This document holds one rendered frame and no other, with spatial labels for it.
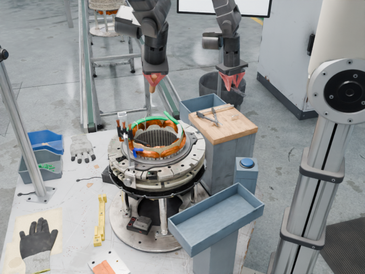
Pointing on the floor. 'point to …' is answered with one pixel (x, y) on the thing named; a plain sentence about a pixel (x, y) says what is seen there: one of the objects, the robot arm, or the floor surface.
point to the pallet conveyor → (83, 27)
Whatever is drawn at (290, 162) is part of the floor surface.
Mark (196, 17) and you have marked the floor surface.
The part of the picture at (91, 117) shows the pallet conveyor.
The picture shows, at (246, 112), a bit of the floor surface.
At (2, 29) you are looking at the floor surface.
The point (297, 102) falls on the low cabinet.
